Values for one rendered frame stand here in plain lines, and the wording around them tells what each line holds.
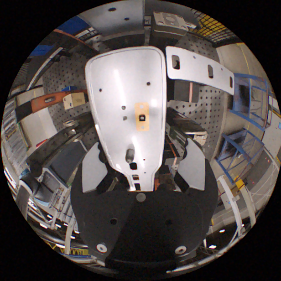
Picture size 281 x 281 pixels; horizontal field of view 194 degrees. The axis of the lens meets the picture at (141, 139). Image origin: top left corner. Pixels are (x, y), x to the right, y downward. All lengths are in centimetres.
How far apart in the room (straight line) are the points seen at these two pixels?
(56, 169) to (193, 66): 81
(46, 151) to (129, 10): 34
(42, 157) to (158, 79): 32
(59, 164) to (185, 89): 76
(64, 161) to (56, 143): 47
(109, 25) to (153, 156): 43
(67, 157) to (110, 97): 57
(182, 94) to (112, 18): 28
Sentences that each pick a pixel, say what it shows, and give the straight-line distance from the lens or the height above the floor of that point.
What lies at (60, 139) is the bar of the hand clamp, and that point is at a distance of 24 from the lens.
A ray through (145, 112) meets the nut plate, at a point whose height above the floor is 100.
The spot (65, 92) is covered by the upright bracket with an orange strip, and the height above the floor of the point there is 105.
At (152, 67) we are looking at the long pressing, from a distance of 24.
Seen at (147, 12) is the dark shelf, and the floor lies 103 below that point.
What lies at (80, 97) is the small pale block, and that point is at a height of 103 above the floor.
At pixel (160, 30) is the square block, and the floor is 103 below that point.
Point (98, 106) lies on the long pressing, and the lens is 26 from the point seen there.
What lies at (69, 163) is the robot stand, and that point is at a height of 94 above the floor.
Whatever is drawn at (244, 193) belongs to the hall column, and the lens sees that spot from 747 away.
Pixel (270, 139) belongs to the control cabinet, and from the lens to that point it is 797.
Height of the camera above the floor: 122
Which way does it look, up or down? 59 degrees down
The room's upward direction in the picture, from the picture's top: 179 degrees counter-clockwise
